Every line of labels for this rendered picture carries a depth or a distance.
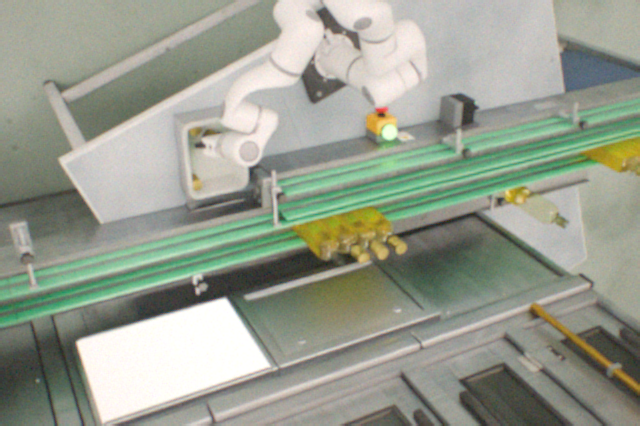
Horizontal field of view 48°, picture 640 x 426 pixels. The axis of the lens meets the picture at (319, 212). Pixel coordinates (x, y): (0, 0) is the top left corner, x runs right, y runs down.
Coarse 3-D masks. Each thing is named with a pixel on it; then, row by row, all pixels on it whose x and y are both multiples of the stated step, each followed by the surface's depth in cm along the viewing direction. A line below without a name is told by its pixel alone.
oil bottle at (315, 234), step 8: (296, 224) 207; (304, 224) 203; (312, 224) 203; (320, 224) 203; (296, 232) 208; (304, 232) 203; (312, 232) 199; (320, 232) 199; (328, 232) 199; (304, 240) 204; (312, 240) 199; (320, 240) 195; (328, 240) 195; (336, 240) 196; (312, 248) 200; (320, 248) 195; (328, 248) 194; (336, 248) 195; (320, 256) 196
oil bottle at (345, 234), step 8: (336, 216) 206; (328, 224) 202; (336, 224) 202; (344, 224) 202; (336, 232) 198; (344, 232) 198; (352, 232) 198; (344, 240) 196; (352, 240) 197; (344, 248) 197
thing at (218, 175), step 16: (208, 128) 198; (224, 128) 200; (192, 144) 198; (192, 160) 200; (208, 160) 202; (224, 160) 205; (208, 176) 205; (224, 176) 207; (240, 176) 204; (192, 192) 196; (208, 192) 199; (224, 192) 201
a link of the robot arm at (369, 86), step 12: (360, 60) 189; (348, 72) 190; (360, 72) 185; (396, 72) 181; (408, 72) 181; (360, 84) 185; (372, 84) 180; (384, 84) 180; (396, 84) 181; (408, 84) 182; (372, 96) 181; (384, 96) 181; (396, 96) 182
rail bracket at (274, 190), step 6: (264, 180) 197; (270, 180) 198; (264, 186) 198; (270, 186) 194; (276, 186) 193; (270, 192) 194; (276, 192) 192; (282, 192) 190; (276, 198) 190; (282, 198) 190; (276, 204) 196; (276, 210) 197; (276, 216) 198; (276, 222) 199
